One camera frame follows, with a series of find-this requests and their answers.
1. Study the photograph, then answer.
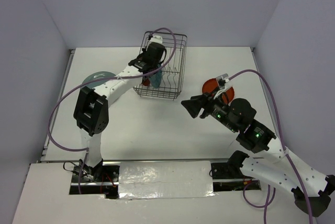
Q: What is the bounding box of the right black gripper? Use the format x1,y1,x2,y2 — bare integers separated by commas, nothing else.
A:
180,85,239,132

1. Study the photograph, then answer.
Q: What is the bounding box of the teal embossed plate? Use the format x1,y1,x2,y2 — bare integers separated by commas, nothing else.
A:
149,70,162,88

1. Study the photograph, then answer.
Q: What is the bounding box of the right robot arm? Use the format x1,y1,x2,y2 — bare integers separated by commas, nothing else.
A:
181,93,334,217

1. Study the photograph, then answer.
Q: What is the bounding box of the silver foil cover panel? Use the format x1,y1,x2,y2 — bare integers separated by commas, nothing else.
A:
118,161,214,199

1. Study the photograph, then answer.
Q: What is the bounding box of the black mounting rail base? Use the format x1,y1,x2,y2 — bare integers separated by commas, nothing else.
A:
68,161,261,200

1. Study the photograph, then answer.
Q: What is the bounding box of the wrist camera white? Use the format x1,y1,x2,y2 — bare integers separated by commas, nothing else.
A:
214,73,232,99
148,34,163,44

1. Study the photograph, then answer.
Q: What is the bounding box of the red plate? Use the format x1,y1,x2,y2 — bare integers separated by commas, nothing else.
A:
141,78,151,86

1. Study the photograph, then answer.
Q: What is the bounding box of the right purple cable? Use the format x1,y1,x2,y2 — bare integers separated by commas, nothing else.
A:
229,69,315,224

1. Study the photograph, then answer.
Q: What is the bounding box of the light green plate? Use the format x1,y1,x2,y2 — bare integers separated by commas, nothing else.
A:
82,71,116,89

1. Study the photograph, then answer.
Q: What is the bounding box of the small orange scalloped plate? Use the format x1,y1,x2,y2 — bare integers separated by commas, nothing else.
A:
202,79,235,104

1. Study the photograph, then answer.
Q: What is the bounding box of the wire dish rack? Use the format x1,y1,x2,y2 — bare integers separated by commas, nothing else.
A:
133,31,187,100

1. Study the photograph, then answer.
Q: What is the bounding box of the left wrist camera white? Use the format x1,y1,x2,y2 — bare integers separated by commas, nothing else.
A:
148,34,163,44

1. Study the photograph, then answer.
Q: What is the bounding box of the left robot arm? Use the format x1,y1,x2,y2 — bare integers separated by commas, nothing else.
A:
74,39,166,182

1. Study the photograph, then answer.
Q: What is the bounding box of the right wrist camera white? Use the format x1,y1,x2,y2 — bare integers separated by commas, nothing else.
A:
214,73,232,99

